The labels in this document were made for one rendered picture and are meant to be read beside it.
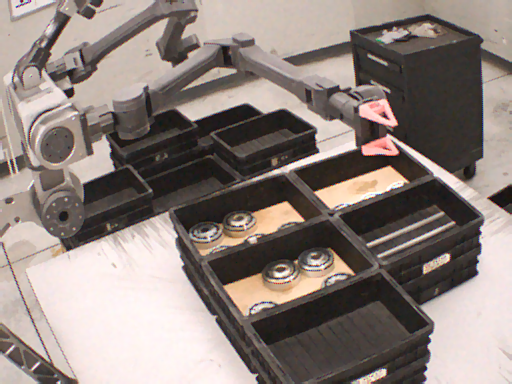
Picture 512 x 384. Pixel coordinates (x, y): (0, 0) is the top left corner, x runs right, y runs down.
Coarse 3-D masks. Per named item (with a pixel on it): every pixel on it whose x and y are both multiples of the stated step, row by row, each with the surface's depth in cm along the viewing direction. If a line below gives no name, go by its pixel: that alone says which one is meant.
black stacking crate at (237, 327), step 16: (320, 224) 215; (272, 240) 210; (288, 240) 213; (304, 240) 215; (320, 240) 217; (336, 240) 214; (240, 256) 208; (256, 256) 211; (272, 256) 213; (288, 256) 215; (352, 256) 206; (224, 272) 209; (240, 272) 211; (256, 272) 213; (224, 304) 197; (240, 336) 192
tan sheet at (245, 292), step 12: (336, 264) 213; (252, 276) 213; (300, 276) 210; (324, 276) 209; (228, 288) 209; (240, 288) 209; (252, 288) 208; (264, 288) 208; (300, 288) 205; (312, 288) 205; (240, 300) 204; (252, 300) 204; (276, 300) 202; (288, 300) 202
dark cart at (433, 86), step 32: (352, 32) 360; (448, 32) 364; (384, 64) 346; (416, 64) 334; (448, 64) 345; (480, 64) 358; (416, 96) 342; (448, 96) 354; (480, 96) 367; (416, 128) 351; (448, 128) 363; (480, 128) 377; (448, 160) 373
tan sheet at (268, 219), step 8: (272, 208) 242; (280, 208) 241; (288, 208) 241; (256, 216) 239; (264, 216) 238; (272, 216) 238; (280, 216) 237; (288, 216) 237; (296, 216) 236; (264, 224) 235; (272, 224) 234; (280, 224) 234; (224, 232) 233; (256, 232) 231; (264, 232) 231; (224, 240) 230; (232, 240) 229; (240, 240) 229
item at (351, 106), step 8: (344, 104) 152; (352, 104) 151; (344, 112) 151; (352, 112) 149; (344, 120) 152; (352, 120) 149; (368, 120) 148; (368, 128) 148; (360, 136) 149; (368, 136) 151; (360, 144) 150
